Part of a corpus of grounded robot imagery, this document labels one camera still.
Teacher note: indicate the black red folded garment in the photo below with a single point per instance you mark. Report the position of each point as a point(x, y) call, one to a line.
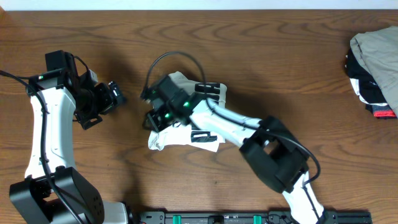
point(366, 88)

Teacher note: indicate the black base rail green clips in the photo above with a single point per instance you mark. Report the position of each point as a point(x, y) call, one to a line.
point(273, 217)

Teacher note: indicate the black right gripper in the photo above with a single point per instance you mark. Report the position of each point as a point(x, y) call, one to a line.
point(153, 118)

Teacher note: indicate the grey folded garment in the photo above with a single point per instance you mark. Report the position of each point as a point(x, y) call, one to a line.
point(377, 52)

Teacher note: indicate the white t-shirt black print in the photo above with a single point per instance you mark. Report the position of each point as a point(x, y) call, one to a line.
point(179, 134)

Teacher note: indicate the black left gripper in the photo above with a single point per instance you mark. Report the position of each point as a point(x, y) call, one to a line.
point(109, 98)

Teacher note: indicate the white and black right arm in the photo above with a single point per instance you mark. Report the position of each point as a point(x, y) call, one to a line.
point(270, 149)

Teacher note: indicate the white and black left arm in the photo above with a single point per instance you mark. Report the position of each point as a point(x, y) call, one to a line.
point(53, 191)

